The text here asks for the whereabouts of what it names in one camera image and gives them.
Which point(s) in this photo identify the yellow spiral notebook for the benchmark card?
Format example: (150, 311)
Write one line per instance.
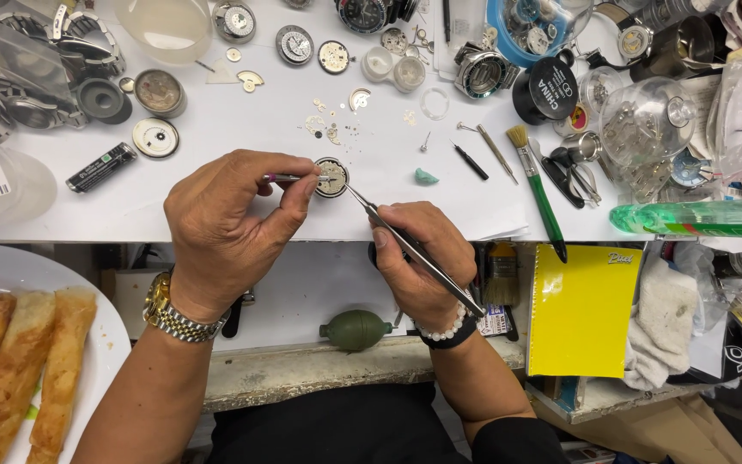
(580, 309)

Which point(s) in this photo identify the green rubber air blower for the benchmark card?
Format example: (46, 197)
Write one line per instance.
(355, 330)

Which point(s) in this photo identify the small grey metal disc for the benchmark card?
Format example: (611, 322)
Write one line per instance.
(126, 85)

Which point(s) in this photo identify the red and yellow round tin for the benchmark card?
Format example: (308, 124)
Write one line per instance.
(574, 119)

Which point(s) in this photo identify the large glass dome cover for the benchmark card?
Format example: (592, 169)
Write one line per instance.
(645, 122)

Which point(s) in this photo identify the clear plastic dome cover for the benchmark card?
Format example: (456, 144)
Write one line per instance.
(165, 29)

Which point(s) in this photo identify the white plate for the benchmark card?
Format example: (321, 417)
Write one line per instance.
(104, 335)

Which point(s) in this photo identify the person's black clothing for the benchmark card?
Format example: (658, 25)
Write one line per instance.
(345, 432)

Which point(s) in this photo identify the small clear plastic cup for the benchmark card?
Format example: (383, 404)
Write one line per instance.
(409, 74)
(377, 64)

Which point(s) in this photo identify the person's right hand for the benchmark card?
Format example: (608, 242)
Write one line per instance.
(435, 258)

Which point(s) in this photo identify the white cloth rag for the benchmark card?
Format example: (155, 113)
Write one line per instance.
(661, 322)

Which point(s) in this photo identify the steel watch case green bezel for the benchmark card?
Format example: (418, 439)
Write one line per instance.
(484, 74)

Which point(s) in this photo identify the round metal watch case back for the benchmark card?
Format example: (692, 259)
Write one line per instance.
(158, 91)

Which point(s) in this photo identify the small glass jar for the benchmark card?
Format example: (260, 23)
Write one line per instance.
(598, 90)

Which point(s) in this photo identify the blue watch dial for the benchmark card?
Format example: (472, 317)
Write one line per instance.
(690, 171)

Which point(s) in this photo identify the black pen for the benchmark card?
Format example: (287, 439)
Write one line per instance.
(446, 19)

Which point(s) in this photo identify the green cleaning putty lump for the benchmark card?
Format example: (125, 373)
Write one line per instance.
(426, 176)

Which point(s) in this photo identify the wide wooden paint brush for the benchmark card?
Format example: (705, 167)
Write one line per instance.
(502, 277)

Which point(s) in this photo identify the short steel pin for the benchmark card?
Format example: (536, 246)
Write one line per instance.
(466, 127)

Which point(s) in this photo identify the person's left hand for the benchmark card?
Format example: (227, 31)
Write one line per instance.
(216, 225)

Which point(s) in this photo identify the small gold disc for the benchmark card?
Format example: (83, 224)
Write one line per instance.
(234, 55)

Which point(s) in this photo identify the brown cardboard box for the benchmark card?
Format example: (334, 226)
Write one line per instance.
(654, 432)

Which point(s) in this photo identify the round watch movement in holder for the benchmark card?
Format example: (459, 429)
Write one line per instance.
(335, 187)

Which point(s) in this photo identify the short steel cylinder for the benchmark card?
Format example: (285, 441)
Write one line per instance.
(582, 147)

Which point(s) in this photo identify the clear plastic bag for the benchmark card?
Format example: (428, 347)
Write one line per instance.
(4, 45)

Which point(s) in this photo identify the scatter of tiny watch parts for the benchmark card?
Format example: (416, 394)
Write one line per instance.
(314, 124)

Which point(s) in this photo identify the silver gear plate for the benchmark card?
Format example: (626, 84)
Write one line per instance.
(394, 40)

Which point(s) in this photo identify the black cylindrical battery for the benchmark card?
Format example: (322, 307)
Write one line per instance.
(100, 167)

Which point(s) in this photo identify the watch movement with white dial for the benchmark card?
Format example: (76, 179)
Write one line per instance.
(236, 21)

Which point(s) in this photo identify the white watch dial disc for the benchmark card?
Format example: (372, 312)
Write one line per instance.
(155, 137)

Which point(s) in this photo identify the steel tweezers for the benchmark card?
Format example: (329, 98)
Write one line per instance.
(422, 258)

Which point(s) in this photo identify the small steel winding stem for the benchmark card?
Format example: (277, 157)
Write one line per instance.
(425, 142)

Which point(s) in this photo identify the gold half-round rotor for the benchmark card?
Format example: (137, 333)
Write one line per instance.
(250, 78)

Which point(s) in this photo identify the thin black pin tool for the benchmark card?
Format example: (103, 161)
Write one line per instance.
(471, 162)

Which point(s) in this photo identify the black diver watch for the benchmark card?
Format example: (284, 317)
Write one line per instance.
(364, 13)

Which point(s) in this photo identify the steel cup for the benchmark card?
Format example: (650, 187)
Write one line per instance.
(677, 48)

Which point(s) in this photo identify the silver half-round rotor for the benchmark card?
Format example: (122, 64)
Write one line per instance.
(359, 98)

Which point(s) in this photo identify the blue tray with clear dome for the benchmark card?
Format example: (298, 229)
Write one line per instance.
(532, 29)

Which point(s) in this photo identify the gold and steel wristwatch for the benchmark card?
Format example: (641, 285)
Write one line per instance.
(178, 319)

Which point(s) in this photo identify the black round rubber holder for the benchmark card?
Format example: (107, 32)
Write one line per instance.
(102, 100)

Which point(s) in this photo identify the small printed card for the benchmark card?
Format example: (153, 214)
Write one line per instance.
(493, 320)

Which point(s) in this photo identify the small purple-tipped screwdriver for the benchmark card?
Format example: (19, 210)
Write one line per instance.
(281, 177)

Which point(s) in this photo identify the green plastic bottle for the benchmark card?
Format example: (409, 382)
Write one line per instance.
(699, 218)

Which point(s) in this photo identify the black wrist band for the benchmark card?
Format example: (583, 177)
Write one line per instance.
(455, 338)

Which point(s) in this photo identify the thin metal pin tool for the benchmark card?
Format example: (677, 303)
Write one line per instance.
(498, 154)

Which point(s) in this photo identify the pale round watch movement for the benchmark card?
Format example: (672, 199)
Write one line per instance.
(333, 57)

